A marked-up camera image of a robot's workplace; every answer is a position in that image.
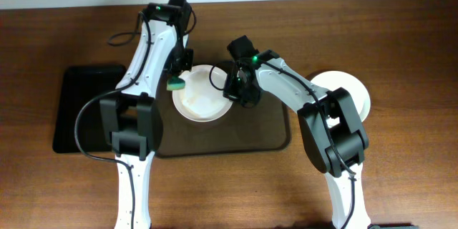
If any green scrubbing sponge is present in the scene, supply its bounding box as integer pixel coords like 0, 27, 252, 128
166, 76, 185, 91

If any white plate top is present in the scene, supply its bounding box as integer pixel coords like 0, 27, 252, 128
172, 64, 232, 122

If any white plate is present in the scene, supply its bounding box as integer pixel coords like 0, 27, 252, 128
311, 71, 371, 122
172, 64, 232, 122

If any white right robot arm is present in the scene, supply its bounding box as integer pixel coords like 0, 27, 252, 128
223, 50, 371, 228

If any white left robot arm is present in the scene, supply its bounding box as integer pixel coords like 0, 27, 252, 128
99, 4, 197, 228

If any brown serving tray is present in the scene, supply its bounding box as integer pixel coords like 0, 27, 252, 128
156, 77, 291, 158

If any black plastic tray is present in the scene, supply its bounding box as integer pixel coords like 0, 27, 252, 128
52, 64, 128, 155

